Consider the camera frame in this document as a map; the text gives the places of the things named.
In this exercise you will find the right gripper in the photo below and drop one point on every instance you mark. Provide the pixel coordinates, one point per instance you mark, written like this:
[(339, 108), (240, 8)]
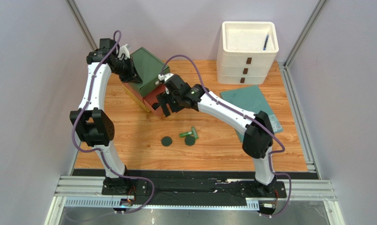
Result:
[(168, 97)]

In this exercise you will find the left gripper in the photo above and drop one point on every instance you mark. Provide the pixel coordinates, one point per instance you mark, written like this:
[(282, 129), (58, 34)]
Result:
[(132, 74)]

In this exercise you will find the green top drawer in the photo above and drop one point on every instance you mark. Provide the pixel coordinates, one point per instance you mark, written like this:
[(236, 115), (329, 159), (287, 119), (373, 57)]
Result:
[(148, 67)]

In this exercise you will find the red drawer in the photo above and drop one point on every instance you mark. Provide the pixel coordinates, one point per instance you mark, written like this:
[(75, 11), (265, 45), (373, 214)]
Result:
[(151, 98)]

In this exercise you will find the black round jar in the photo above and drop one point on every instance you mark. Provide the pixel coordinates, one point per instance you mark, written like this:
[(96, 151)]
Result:
[(155, 106)]

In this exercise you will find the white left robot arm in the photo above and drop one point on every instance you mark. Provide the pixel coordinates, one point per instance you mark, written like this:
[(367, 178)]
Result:
[(90, 122)]

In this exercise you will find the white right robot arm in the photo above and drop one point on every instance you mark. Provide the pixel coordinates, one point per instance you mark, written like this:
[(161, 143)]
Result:
[(255, 127)]

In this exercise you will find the yellow bottom drawer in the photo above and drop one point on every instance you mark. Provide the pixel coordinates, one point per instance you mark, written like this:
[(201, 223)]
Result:
[(138, 99)]

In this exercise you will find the green lip balm tube horizontal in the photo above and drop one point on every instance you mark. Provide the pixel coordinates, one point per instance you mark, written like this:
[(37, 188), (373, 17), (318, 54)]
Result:
[(185, 134)]

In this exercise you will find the green lip balm tube upright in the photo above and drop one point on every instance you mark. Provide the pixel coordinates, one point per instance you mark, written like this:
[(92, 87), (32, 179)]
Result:
[(194, 133)]

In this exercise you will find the flat dark green compact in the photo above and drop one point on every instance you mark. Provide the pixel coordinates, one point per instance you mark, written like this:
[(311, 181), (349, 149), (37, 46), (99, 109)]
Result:
[(166, 141)]

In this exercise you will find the tilted dark green compact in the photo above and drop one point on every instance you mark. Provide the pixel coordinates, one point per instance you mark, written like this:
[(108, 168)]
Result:
[(190, 140)]

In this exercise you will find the white foam drawer box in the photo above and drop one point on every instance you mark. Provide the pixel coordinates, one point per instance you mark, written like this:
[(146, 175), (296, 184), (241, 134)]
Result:
[(240, 58)]

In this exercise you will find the blue pen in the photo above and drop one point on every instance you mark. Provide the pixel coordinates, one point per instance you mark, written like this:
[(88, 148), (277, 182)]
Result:
[(266, 41)]

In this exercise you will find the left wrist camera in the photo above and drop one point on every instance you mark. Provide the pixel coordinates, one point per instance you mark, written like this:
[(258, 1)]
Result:
[(123, 52)]

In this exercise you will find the aluminium rail frame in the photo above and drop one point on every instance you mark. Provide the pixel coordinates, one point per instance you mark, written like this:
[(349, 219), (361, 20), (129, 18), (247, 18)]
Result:
[(207, 190)]

